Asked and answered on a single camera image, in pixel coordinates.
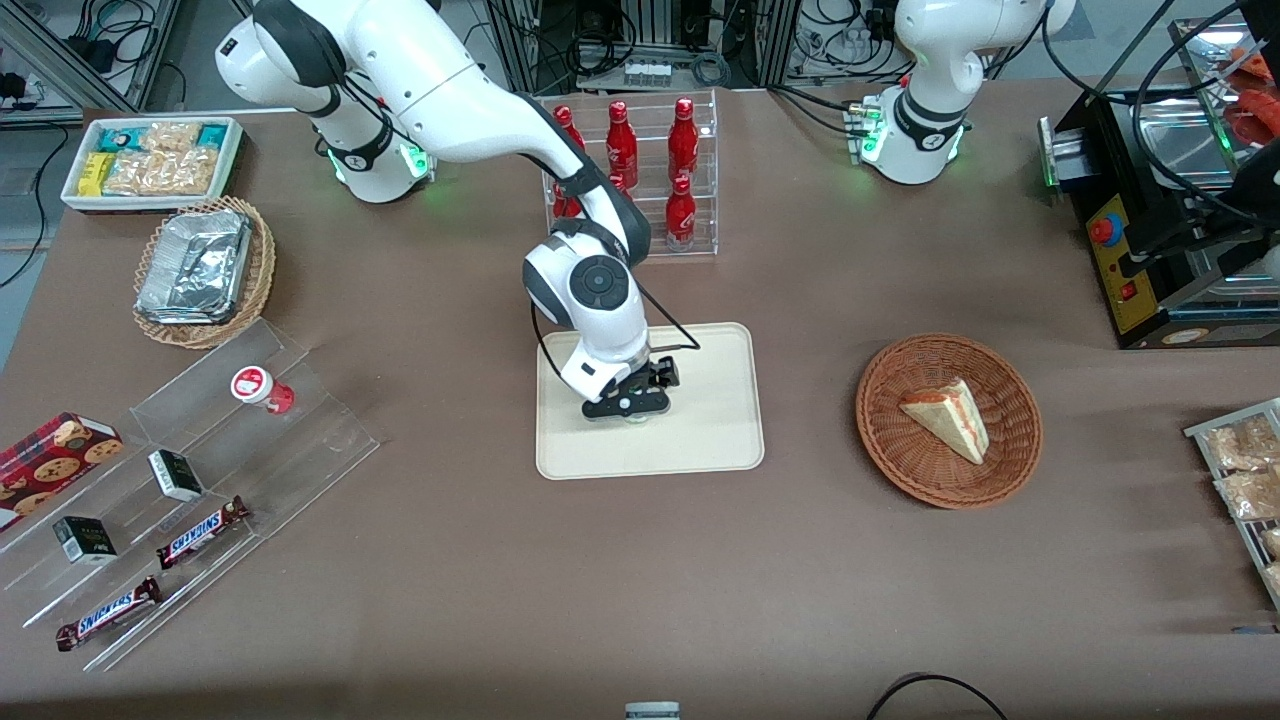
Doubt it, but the round brown wicker basket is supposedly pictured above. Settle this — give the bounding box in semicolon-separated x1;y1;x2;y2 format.
856;333;1044;511

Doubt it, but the yellow snack packet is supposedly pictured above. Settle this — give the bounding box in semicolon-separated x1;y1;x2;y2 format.
77;151;117;199

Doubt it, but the red orange plastic object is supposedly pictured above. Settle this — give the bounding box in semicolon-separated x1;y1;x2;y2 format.
1222;44;1280;147

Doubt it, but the white plastic snack bin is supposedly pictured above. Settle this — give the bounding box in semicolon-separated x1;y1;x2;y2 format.
61;116;245;214

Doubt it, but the red plaid cookie box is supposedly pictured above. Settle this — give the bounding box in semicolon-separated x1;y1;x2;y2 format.
0;412;126;532

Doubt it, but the brown snickers bar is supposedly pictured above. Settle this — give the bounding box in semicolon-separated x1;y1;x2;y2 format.
55;576;164;653
155;496;252;572

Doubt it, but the black cable loop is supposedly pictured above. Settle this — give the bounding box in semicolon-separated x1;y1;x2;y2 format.
864;674;1012;720

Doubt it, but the beige plastic tray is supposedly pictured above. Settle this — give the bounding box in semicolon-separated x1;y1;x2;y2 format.
535;322;765;482

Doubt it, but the oval tan wicker basket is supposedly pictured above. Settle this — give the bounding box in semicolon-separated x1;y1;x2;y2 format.
133;195;278;351

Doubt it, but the metal wire rack tray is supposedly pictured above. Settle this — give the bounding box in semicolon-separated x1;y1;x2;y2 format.
1184;398;1280;613

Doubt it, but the aluminium foil tray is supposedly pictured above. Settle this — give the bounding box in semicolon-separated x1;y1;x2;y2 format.
135;208;254;327

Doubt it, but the clear acrylic bottle rack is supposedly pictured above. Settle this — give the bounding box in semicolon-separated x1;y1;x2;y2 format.
539;89;720;264

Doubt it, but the small black box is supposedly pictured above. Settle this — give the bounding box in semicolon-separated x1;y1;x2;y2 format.
52;516;120;568
148;450;206;504

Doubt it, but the clear acrylic stepped display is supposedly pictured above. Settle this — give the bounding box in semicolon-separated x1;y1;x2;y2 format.
0;318;382;674

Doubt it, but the clear cracker snack packet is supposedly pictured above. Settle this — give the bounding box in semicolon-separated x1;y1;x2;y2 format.
103;122;219;198
1203;414;1280;472
1214;468;1280;522

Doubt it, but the black metal machine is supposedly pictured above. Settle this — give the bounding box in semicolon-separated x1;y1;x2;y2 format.
1038;18;1280;350

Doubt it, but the triangular sandwich wedge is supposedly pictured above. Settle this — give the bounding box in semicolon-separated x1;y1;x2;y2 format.
898;376;991;466

